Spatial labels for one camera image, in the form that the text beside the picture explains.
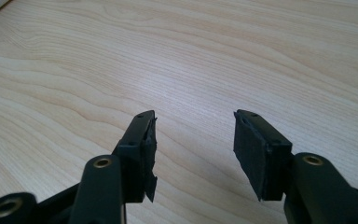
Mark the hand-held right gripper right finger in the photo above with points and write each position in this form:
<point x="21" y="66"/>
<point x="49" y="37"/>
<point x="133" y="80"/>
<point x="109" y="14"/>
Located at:
<point x="261" y="155"/>

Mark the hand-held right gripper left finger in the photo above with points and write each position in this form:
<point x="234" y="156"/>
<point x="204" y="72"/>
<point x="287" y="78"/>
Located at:
<point x="135" y="155"/>

